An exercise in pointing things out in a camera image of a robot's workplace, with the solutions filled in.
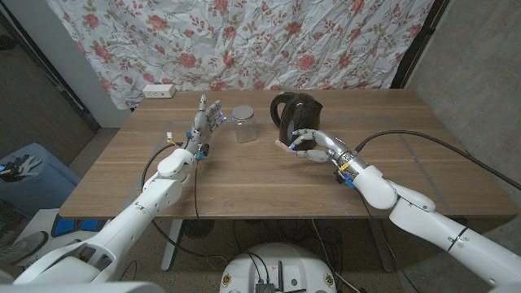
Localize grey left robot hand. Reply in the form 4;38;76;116
182;94;228;160

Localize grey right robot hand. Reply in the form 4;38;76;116
287;128;370;185

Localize black electric kettle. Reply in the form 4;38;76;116
269;91;324;151

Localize clear jar with metal lid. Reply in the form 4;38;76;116
231;105;258;144

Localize white power strip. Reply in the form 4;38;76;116
142;83;177;99

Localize floral backdrop sheet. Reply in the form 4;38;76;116
44;0;436;110

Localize black round fan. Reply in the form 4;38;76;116
182;219;216;239

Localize grey table leg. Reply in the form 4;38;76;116
366;218;395;273

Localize white table leg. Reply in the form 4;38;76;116
160;218;184;272

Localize white robot mobile base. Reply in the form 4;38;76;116
219;243;338;293

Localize black backdrop stand pole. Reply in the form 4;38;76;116
390;0;451;90

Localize white board with blue patches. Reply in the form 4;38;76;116
15;208;111;247

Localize blue storage bin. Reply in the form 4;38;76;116
0;142;81;219

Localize black and white gloves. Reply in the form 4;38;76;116
0;154;42;183

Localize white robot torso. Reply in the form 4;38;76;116
0;280;166;293

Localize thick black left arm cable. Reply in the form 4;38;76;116
141;142;229;265

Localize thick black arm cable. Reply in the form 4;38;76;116
354;129;521;191
141;142;229;265

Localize thin black left hand cable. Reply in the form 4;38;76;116
193;157;202;221

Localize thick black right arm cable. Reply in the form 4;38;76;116
354;129;521;191

